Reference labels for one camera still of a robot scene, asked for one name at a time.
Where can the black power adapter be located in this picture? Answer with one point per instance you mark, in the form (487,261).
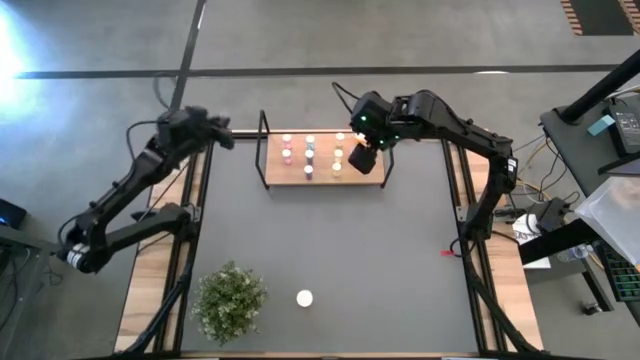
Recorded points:
(627,125)

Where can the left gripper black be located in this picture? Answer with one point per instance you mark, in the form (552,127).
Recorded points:
(215,130)

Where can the green potted plant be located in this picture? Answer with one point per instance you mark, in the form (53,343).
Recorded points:
(230,302)

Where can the dark device with blue light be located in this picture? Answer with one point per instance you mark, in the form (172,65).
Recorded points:
(12,215)

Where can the large orange medicine bottle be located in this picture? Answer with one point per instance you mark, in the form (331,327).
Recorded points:
(304,298)

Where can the grey metal table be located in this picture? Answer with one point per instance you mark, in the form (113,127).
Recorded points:
(40,245)

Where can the light blue box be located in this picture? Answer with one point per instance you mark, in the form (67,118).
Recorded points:
(601,125)

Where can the black pole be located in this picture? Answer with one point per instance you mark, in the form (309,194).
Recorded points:
(600,87)

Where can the black stand beam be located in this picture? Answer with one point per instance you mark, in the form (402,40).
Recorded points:
(555,242)

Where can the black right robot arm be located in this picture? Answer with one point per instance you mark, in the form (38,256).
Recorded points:
(465,130)

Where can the blue crate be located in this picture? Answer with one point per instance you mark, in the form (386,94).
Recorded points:
(622,275)

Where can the black power box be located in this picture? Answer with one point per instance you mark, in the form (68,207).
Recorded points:
(552,214)

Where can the small red tag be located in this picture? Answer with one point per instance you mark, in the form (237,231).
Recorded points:
(446,253)

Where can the white printed paper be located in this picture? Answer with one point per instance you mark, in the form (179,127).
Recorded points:
(525,235)

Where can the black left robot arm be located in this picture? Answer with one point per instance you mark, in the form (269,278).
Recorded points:
(130,180)

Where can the black metal table frame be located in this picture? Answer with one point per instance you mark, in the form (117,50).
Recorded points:
(478,320)

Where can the clear plastic bin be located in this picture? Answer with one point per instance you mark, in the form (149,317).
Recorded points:
(615,215)

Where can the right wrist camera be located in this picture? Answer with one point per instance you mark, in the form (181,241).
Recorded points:
(362,160)

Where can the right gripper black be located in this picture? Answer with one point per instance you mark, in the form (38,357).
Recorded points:
(374,120)

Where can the grey table mat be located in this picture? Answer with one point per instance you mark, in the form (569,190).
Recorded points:
(390,325)

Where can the medium orange medicine bottle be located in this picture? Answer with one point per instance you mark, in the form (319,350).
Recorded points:
(360,138)

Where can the dark grey side table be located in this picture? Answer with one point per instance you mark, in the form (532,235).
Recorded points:
(575,150)

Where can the clear water bottle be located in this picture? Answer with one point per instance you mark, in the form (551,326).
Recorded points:
(575,253)

